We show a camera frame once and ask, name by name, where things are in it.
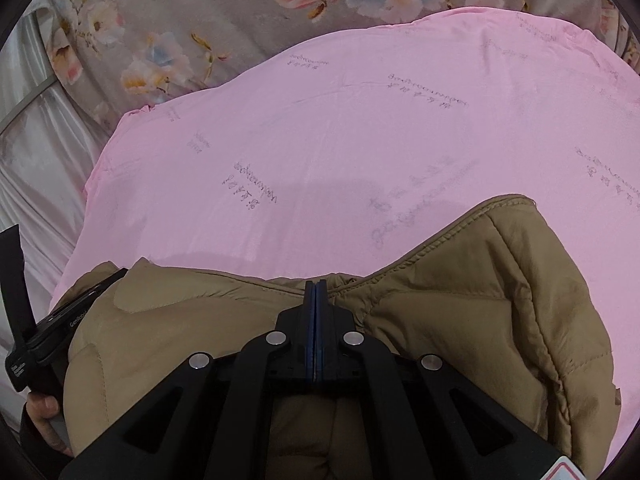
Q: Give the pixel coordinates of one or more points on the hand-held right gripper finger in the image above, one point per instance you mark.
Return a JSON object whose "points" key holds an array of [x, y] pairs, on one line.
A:
{"points": [[310, 340], [321, 340]]}

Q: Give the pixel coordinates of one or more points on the olive quilted jacket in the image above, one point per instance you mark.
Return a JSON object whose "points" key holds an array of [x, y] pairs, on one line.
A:
{"points": [[475, 310]]}

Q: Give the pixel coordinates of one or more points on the person's left hand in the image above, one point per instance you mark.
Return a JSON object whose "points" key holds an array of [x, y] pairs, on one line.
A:
{"points": [[47, 410]]}

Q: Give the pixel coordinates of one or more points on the white curtain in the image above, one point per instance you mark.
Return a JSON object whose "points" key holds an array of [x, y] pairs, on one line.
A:
{"points": [[45, 170]]}

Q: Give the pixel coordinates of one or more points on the pink blanket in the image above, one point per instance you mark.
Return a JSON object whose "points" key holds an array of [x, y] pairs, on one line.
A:
{"points": [[325, 135]]}

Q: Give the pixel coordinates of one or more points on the grey metal bar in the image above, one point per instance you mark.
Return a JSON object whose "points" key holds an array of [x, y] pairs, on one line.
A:
{"points": [[30, 101]]}

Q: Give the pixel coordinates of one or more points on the grey floral sheet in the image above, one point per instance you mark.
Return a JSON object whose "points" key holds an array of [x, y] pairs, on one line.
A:
{"points": [[200, 10]]}

